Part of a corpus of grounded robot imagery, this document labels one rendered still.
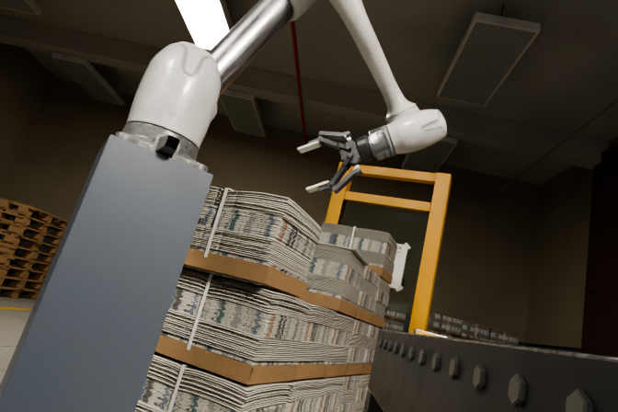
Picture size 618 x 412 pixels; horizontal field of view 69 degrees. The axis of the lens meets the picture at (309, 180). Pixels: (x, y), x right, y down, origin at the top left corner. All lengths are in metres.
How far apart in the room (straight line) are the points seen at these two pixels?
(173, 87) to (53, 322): 0.46
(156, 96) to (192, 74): 0.09
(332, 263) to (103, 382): 1.04
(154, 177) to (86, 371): 0.34
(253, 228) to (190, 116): 0.38
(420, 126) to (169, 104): 0.66
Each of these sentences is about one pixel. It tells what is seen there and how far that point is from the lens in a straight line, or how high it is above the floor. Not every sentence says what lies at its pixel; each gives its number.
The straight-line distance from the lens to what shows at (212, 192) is 1.28.
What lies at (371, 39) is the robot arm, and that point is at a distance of 1.32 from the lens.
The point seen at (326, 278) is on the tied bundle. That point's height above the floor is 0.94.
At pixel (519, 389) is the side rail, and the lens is 0.30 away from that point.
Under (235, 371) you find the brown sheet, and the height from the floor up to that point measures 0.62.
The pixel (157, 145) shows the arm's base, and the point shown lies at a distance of 0.89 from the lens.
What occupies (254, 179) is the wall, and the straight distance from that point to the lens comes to 8.73.
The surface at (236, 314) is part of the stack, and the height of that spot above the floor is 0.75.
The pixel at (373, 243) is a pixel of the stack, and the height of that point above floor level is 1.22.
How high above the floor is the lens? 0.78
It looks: 17 degrees up
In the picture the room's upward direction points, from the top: 15 degrees clockwise
